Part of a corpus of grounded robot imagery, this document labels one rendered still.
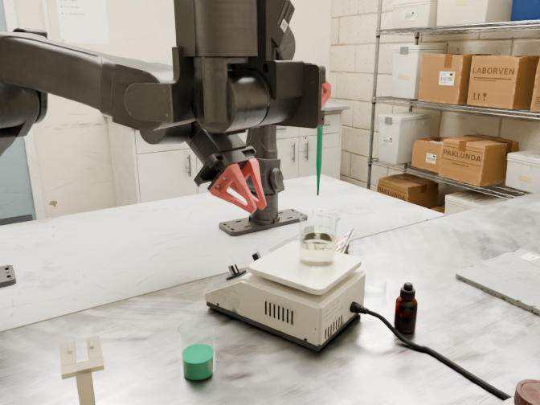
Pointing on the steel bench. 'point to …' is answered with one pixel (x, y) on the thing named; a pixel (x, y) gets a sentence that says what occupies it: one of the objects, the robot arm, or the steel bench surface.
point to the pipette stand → (83, 370)
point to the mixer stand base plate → (508, 278)
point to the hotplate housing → (292, 307)
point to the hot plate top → (313, 282)
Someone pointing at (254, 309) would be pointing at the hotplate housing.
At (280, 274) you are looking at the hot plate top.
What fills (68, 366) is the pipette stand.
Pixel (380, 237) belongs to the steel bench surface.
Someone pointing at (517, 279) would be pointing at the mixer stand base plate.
